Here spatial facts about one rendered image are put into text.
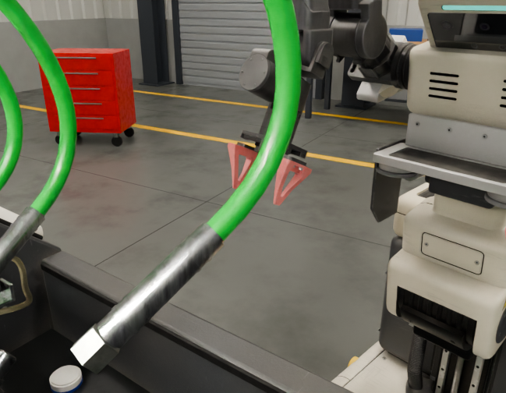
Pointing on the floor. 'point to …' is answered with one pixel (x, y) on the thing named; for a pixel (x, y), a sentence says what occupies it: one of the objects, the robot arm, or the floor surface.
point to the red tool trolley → (95, 91)
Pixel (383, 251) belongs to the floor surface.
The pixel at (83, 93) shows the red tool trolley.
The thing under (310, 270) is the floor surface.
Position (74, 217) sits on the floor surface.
